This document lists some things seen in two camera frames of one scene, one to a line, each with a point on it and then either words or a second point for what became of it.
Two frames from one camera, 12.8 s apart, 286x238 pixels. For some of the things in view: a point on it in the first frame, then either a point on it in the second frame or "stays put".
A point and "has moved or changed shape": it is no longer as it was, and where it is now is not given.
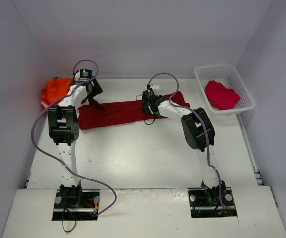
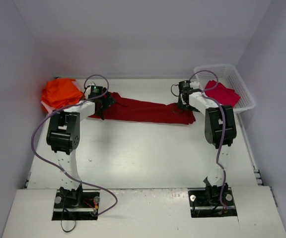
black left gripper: x=93 y=96 to x=106 y=104
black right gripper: x=145 y=106 to x=183 y=104
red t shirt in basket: x=219 y=96 stays put
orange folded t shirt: x=55 y=89 stays put
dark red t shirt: x=93 y=114 has moved or changed shape
